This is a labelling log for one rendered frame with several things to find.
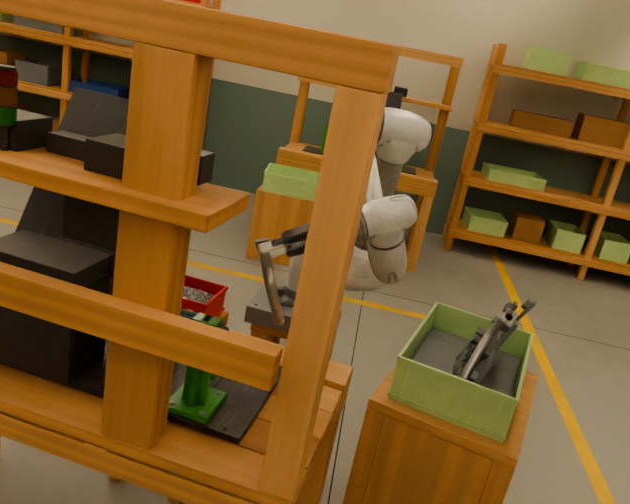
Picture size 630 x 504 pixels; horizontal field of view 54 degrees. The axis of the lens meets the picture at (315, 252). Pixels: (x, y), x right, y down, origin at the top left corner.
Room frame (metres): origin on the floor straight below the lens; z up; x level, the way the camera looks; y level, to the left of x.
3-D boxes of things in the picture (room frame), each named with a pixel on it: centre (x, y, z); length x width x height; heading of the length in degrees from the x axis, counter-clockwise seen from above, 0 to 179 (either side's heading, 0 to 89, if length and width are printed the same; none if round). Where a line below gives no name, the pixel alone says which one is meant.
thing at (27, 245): (1.57, 0.73, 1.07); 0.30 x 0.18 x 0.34; 79
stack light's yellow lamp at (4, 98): (1.41, 0.77, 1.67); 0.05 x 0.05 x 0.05
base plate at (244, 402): (1.68, 0.60, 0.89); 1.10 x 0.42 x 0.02; 79
